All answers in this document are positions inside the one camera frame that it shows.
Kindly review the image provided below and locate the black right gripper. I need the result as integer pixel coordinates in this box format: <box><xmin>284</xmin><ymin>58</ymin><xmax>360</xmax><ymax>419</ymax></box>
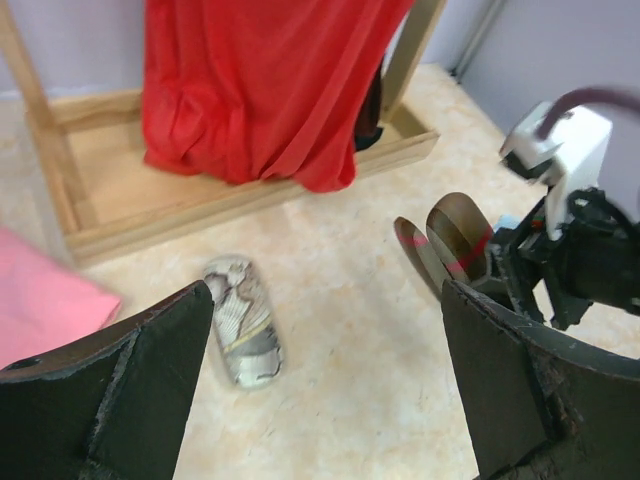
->
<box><xmin>471</xmin><ymin>187</ymin><xmax>639</xmax><ymax>330</ymax></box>

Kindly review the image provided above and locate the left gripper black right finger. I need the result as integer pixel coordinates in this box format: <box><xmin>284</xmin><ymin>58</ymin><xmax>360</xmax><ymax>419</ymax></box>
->
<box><xmin>441</xmin><ymin>281</ymin><xmax>639</xmax><ymax>479</ymax></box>

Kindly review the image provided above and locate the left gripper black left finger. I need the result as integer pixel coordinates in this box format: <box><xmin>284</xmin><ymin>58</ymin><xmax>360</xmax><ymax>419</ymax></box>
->
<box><xmin>1</xmin><ymin>280</ymin><xmax>214</xmax><ymax>479</ymax></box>

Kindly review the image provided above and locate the small light blue cloth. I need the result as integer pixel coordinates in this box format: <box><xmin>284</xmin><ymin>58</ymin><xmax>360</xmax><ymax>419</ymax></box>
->
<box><xmin>493</xmin><ymin>215</ymin><xmax>520</xmax><ymax>232</ymax></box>

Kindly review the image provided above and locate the brown plaid glasses case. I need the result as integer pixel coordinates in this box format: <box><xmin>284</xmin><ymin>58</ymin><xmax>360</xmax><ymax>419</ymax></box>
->
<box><xmin>393</xmin><ymin>192</ymin><xmax>494</xmax><ymax>296</ymax></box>

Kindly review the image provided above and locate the map print glasses case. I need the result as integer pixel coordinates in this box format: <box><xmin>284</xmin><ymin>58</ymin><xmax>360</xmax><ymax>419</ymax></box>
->
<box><xmin>203</xmin><ymin>254</ymin><xmax>284</xmax><ymax>390</ymax></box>

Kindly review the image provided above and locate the pink folded t-shirt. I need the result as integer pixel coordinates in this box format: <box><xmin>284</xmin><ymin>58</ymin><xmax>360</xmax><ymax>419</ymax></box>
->
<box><xmin>1</xmin><ymin>228</ymin><xmax>121</xmax><ymax>367</ymax></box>

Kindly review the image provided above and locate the dark navy garment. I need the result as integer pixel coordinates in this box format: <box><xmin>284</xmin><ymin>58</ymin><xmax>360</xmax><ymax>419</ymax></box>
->
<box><xmin>354</xmin><ymin>64</ymin><xmax>383</xmax><ymax>152</ymax></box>

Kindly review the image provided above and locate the wooden clothes rack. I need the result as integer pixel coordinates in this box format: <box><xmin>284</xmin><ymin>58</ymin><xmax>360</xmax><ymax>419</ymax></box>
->
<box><xmin>1</xmin><ymin>1</ymin><xmax>447</xmax><ymax>266</ymax></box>

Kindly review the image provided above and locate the red tank top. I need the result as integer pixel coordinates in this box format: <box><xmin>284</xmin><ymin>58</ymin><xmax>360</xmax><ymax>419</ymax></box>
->
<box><xmin>142</xmin><ymin>1</ymin><xmax>410</xmax><ymax>193</ymax></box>

